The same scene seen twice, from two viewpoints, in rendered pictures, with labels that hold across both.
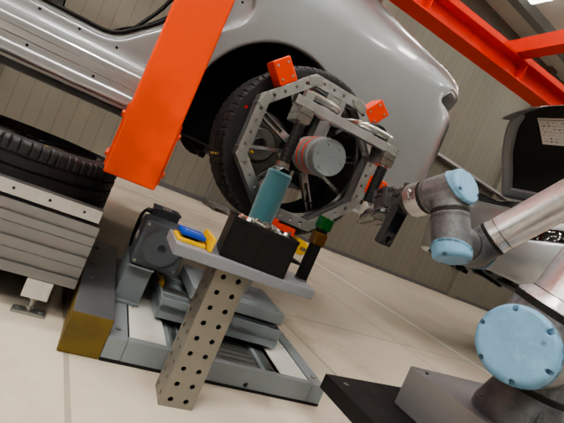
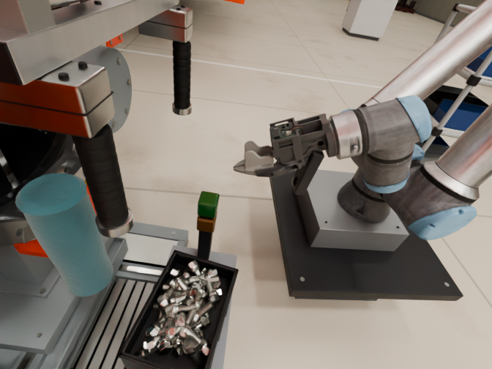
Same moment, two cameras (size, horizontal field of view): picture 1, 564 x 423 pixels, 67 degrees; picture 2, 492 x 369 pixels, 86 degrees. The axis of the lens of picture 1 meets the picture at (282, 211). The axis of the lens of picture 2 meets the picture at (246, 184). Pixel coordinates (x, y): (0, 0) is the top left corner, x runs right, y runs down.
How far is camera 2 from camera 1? 1.19 m
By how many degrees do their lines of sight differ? 74
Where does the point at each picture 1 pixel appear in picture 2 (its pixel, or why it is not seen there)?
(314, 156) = not seen: hidden behind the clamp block
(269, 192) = (83, 237)
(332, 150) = (112, 75)
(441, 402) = (349, 235)
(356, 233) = not seen: outside the picture
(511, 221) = not seen: hidden behind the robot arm
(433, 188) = (394, 141)
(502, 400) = (377, 211)
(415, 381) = (325, 233)
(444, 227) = (402, 174)
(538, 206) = (432, 88)
